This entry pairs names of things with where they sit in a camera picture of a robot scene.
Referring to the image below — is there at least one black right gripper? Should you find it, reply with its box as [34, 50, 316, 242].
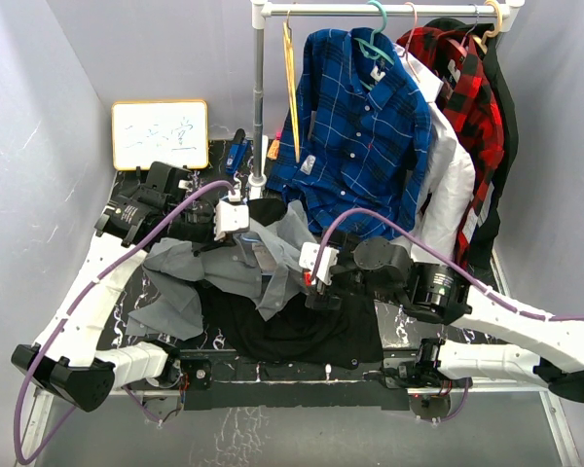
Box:
[306, 229, 403, 308]

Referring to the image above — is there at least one grey shirt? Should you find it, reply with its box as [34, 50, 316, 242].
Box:
[127, 200, 314, 340]

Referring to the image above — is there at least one light blue wire hanger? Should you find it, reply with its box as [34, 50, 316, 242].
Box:
[238, 234, 263, 244]

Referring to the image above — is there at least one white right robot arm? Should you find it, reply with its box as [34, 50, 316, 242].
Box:
[299, 237, 584, 404]

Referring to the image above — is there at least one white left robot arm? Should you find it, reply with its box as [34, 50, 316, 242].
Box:
[11, 162, 239, 415]

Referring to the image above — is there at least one black shirt on table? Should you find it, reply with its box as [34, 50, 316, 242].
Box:
[197, 198, 383, 369]

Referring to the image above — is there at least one white shirt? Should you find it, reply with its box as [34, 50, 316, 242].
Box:
[394, 45, 475, 260]

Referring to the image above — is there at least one blue plaid shirt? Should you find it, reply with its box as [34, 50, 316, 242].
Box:
[267, 27, 431, 234]

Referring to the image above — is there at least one yellow plastic hanger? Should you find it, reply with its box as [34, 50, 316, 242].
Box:
[282, 13, 301, 162]

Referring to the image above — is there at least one red black plaid shirt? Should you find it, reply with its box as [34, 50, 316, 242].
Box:
[396, 24, 505, 269]

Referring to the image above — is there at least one teal plastic hanger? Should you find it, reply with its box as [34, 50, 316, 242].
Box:
[355, 0, 394, 83]

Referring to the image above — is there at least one pink hanger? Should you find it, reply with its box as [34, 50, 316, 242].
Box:
[403, 1, 420, 83]

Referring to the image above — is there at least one beige wooden hanger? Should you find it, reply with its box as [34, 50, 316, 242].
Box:
[469, 0, 503, 54]

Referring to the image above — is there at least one blue stapler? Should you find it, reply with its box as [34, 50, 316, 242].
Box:
[225, 128, 249, 175]

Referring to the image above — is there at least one yellow framed whiteboard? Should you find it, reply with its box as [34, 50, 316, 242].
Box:
[111, 99, 208, 171]

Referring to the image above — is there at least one orange small object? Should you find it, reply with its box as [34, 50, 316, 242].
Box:
[267, 139, 279, 161]

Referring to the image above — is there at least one black hanging garment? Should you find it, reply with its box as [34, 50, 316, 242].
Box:
[411, 18, 519, 268]

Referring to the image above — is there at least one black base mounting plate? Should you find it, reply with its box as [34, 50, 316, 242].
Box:
[126, 349, 473, 414]

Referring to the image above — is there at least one metal clothes rack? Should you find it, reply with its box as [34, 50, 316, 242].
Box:
[247, 1, 525, 199]

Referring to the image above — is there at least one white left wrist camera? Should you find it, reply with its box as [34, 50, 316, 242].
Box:
[213, 190, 250, 241]

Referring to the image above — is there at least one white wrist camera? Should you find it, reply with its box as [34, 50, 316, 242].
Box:
[299, 242, 339, 286]
[213, 190, 250, 241]

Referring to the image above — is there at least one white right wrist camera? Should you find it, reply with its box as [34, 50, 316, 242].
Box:
[299, 242, 339, 286]

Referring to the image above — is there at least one aluminium frame rail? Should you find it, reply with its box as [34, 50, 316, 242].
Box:
[14, 252, 583, 467]

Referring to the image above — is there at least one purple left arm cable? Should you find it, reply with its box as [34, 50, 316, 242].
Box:
[14, 179, 242, 463]

